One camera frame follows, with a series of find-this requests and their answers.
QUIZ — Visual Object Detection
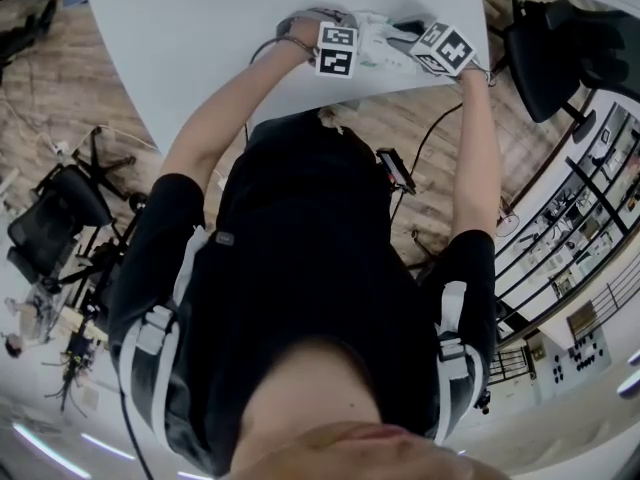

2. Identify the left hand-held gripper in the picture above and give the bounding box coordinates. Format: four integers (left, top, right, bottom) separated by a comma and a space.
276, 7, 361, 80

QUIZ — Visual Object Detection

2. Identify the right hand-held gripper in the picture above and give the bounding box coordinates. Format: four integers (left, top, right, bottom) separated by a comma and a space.
389, 13, 477, 77

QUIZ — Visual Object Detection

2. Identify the person's right forearm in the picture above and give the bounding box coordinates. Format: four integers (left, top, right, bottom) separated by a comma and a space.
451, 66, 504, 242

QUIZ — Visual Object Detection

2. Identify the person's left forearm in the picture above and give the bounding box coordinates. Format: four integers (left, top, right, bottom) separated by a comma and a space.
158, 37, 314, 194

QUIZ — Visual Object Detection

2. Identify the person's left hand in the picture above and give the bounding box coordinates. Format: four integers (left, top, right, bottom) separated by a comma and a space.
288, 18, 321, 52

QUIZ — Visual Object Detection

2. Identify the person's beige shoe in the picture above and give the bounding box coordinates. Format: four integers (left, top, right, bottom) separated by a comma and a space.
317, 103, 362, 135

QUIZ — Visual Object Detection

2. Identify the black waist-mounted device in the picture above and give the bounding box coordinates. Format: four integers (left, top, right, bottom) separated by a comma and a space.
375, 147, 418, 196

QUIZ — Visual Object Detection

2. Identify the black metal railing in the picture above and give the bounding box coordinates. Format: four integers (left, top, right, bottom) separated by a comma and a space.
492, 87, 640, 352

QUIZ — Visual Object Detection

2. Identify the person's black shirt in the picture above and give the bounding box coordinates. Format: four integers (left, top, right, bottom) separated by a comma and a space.
107, 112, 499, 477

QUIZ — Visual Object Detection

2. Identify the black mesh office chair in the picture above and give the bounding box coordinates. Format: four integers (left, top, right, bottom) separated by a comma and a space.
6, 126, 147, 292

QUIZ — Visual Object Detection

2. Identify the person's chin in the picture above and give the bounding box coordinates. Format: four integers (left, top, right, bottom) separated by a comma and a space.
234, 420, 511, 480

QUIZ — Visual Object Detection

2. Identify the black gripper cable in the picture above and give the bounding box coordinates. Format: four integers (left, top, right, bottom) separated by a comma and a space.
388, 101, 465, 222
248, 36, 294, 67

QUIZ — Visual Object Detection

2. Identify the white harness strap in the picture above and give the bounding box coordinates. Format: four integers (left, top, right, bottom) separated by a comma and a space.
116, 225, 207, 452
431, 280, 490, 445

